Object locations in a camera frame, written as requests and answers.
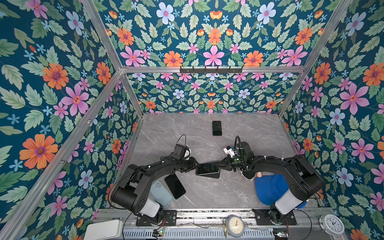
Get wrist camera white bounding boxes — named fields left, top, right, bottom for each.
left=184, top=147, right=191, bottom=159
left=223, top=146, right=236, bottom=158

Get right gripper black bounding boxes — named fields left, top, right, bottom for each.
left=215, top=155, right=246, bottom=172

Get black phone case camera cutout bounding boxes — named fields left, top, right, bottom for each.
left=197, top=173, right=220, bottom=179

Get aluminium front rail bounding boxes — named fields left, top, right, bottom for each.
left=94, top=208, right=334, bottom=224

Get black hook rail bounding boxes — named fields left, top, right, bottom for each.
left=179, top=66, right=243, bottom=75

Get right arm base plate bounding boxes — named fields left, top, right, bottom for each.
left=252, top=209, right=297, bottom=226

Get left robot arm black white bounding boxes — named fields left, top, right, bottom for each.
left=110, top=154, right=199, bottom=219

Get blue cloth hat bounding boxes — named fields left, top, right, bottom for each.
left=255, top=174, right=307, bottom=214

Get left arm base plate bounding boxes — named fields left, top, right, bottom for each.
left=136, top=210, right=178, bottom=227

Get round beige clock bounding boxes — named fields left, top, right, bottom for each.
left=225, top=215, right=245, bottom=238

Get black phone pink edge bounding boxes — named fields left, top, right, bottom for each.
left=212, top=121, right=223, bottom=136

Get light blue phone case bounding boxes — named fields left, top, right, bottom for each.
left=150, top=180, right=174, bottom=208

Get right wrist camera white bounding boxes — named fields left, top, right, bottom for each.
left=223, top=146, right=236, bottom=158

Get white alarm clock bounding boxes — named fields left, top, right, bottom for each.
left=319, top=214, right=345, bottom=236

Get white box device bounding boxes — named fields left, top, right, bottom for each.
left=84, top=220, right=123, bottom=240

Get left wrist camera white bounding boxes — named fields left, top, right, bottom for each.
left=184, top=147, right=191, bottom=159

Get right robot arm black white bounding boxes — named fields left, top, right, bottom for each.
left=219, top=155, right=325, bottom=216

